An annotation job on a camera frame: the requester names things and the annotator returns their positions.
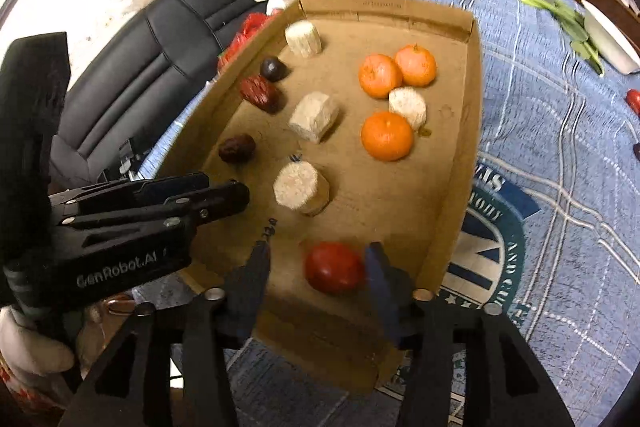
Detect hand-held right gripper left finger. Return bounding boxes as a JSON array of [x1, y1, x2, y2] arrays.
[[59, 239, 273, 427]]

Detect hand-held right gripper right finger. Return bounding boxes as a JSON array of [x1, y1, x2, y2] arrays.
[[364, 242, 576, 427]]

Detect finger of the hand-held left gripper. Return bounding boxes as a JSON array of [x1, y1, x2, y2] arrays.
[[57, 181, 250, 230], [50, 172, 211, 208]]

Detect red date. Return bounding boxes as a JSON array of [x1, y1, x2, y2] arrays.
[[218, 133, 257, 165], [239, 75, 282, 114]]

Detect cardboard tray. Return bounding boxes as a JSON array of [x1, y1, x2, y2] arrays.
[[132, 0, 485, 395]]

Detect orange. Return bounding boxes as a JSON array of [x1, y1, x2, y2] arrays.
[[394, 44, 437, 88], [361, 111, 415, 162], [358, 53, 403, 99]]

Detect dark round fruit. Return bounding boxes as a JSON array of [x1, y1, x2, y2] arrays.
[[260, 56, 288, 82]]

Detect black leather sofa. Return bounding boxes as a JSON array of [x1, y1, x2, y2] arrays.
[[47, 0, 368, 188]]

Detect red plastic bag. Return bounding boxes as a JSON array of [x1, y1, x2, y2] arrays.
[[217, 12, 273, 72]]

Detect blue plaid cloth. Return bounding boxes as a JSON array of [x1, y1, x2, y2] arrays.
[[132, 0, 640, 427]]

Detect green leaves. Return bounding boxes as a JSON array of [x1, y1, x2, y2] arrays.
[[509, 0, 606, 75]]

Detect white bowl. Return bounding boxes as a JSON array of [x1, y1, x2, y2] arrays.
[[582, 0, 640, 75]]

